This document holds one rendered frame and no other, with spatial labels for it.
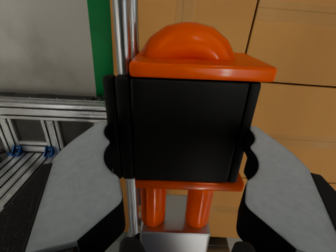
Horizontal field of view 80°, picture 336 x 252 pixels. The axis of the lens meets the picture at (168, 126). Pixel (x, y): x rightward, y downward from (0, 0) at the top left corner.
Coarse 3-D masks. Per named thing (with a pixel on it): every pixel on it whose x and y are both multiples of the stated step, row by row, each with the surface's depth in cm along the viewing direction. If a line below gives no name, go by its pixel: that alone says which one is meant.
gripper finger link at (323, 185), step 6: (312, 174) 8; (318, 174) 8; (318, 180) 8; (324, 180) 8; (318, 186) 8; (324, 186) 8; (330, 186) 8; (324, 192) 7; (330, 192) 7; (324, 198) 7; (330, 198) 7; (324, 204) 7; (330, 204) 7; (330, 210) 7; (330, 216) 7
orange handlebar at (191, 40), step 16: (160, 32) 11; (176, 32) 11; (192, 32) 11; (208, 32) 11; (144, 48) 11; (160, 48) 11; (176, 48) 11; (192, 48) 11; (208, 48) 11; (224, 48) 11; (144, 192) 16; (160, 192) 16; (192, 192) 16; (208, 192) 16; (144, 208) 17; (160, 208) 17; (192, 208) 17; (208, 208) 17; (192, 224) 18
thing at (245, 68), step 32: (160, 64) 10; (192, 64) 10; (224, 64) 10; (256, 64) 10; (160, 96) 11; (192, 96) 11; (224, 96) 11; (256, 96) 11; (160, 128) 12; (192, 128) 11; (224, 128) 11; (160, 160) 13; (192, 160) 13; (224, 160) 13
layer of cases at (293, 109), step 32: (160, 0) 54; (192, 0) 54; (224, 0) 54; (256, 0) 54; (288, 0) 54; (320, 0) 54; (224, 32) 58; (256, 32) 58; (288, 32) 57; (320, 32) 57; (288, 64) 62; (320, 64) 62; (288, 96) 66; (320, 96) 66; (288, 128) 72; (320, 128) 72; (320, 160) 79; (224, 192) 87; (128, 224) 98; (224, 224) 97
